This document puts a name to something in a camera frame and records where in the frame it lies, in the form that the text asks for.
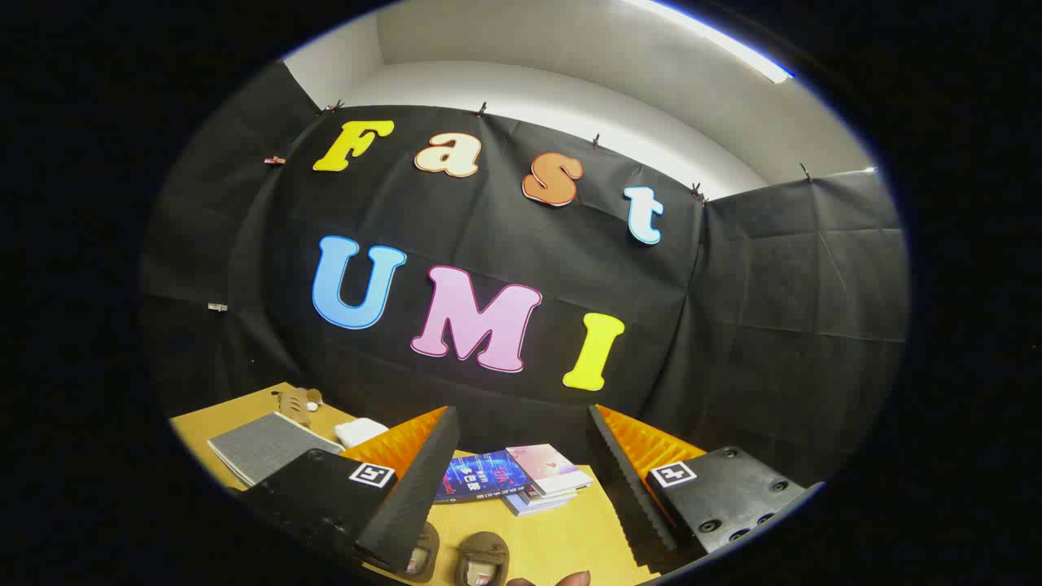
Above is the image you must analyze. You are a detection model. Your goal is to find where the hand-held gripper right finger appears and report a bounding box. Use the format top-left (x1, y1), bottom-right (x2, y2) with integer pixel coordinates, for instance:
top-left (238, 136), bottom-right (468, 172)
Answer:
top-left (588, 404), bottom-right (823, 571)

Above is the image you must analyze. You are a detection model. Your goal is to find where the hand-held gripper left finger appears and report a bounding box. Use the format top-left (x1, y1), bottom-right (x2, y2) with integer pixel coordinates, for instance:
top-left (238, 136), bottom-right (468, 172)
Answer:
top-left (244, 405), bottom-right (461, 575)

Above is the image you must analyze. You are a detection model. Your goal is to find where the brown suede shoe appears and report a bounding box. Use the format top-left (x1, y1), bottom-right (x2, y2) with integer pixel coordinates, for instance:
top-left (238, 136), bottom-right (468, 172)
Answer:
top-left (454, 531), bottom-right (511, 586)
top-left (399, 521), bottom-right (440, 583)

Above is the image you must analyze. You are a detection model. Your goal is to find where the fabric storage box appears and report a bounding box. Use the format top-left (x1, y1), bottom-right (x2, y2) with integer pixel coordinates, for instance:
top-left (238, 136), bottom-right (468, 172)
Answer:
top-left (207, 411), bottom-right (344, 489)

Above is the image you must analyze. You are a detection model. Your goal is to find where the white cloth bundle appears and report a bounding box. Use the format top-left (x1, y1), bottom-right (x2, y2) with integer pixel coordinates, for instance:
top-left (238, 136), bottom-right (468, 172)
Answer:
top-left (334, 418), bottom-right (390, 450)

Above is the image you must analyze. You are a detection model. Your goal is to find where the pink book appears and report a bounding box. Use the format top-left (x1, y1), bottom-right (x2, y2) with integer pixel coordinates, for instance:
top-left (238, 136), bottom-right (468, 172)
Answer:
top-left (505, 444), bottom-right (593, 497)

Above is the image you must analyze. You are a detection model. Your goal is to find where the pale blue book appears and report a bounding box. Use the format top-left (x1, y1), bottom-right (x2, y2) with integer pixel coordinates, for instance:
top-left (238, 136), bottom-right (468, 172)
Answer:
top-left (501, 487), bottom-right (579, 518)

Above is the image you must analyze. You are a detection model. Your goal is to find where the brown striped plush toy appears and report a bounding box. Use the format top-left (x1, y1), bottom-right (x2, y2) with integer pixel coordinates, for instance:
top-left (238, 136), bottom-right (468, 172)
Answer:
top-left (271, 387), bottom-right (324, 427)

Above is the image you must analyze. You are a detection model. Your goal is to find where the black backdrop cloth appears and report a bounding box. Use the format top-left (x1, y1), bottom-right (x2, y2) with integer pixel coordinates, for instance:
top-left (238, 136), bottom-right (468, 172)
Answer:
top-left (138, 59), bottom-right (910, 489)

